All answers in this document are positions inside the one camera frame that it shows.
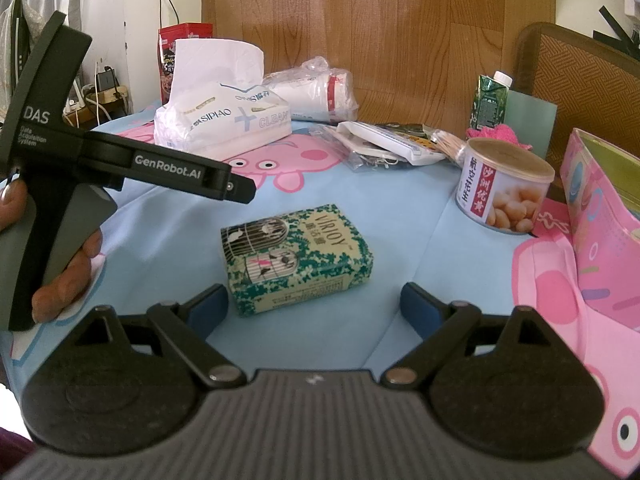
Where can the green plastic cup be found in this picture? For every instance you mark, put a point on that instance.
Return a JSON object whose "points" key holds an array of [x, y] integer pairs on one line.
{"points": [[535, 120]]}

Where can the peanut can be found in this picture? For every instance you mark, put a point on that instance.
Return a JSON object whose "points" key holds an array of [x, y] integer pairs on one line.
{"points": [[505, 185]]}

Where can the green printed tissue packet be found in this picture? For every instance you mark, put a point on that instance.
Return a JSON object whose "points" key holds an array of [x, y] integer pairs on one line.
{"points": [[295, 255]]}

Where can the red tin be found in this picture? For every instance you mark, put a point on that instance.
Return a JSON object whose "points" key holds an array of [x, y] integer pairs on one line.
{"points": [[187, 32]]}

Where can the cartoon pig tablecloth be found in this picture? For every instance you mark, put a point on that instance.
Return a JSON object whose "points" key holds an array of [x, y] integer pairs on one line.
{"points": [[165, 240]]}

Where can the bag of cotton swabs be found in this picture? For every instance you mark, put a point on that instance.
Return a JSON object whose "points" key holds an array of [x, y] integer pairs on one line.
{"points": [[450, 147]]}

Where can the black charger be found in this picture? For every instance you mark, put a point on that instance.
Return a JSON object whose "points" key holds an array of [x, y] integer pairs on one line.
{"points": [[106, 81]]}

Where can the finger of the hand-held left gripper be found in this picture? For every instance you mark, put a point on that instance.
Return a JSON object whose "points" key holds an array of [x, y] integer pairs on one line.
{"points": [[241, 189]]}

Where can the bag of paper cups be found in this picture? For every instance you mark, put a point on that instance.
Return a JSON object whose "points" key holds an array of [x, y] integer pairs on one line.
{"points": [[315, 92]]}

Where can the white tissue packet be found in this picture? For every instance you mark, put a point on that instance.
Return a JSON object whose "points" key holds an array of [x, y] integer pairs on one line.
{"points": [[390, 149]]}

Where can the large white tissue pack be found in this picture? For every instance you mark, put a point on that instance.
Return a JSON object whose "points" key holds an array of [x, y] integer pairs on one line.
{"points": [[215, 110]]}

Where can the power strip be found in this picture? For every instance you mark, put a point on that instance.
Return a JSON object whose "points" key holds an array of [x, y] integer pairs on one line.
{"points": [[100, 100]]}

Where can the black tape strips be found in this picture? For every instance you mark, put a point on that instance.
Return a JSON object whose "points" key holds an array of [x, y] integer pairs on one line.
{"points": [[615, 21]]}

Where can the pink knitted cloth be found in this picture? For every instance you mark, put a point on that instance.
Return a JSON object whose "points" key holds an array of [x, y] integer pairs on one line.
{"points": [[500, 135]]}

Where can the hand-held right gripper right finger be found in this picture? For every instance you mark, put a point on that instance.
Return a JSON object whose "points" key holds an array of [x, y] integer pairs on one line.
{"points": [[419, 306]]}

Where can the person's left hand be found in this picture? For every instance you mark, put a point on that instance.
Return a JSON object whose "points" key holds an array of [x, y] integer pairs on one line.
{"points": [[70, 280]]}

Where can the clear bag with keys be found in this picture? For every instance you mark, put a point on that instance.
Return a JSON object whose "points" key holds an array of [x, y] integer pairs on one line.
{"points": [[360, 160]]}

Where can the green drink carton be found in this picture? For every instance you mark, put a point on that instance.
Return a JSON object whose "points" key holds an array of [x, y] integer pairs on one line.
{"points": [[489, 102]]}

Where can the yellow green card packet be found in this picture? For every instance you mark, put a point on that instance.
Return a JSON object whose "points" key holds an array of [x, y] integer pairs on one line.
{"points": [[405, 131]]}

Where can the brown woven chair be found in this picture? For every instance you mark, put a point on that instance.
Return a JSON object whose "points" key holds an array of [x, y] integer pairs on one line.
{"points": [[585, 75]]}

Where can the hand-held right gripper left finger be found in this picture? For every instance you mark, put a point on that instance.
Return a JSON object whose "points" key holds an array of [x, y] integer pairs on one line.
{"points": [[209, 306]]}

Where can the pink tin box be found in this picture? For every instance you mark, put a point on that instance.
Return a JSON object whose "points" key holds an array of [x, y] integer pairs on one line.
{"points": [[600, 220]]}

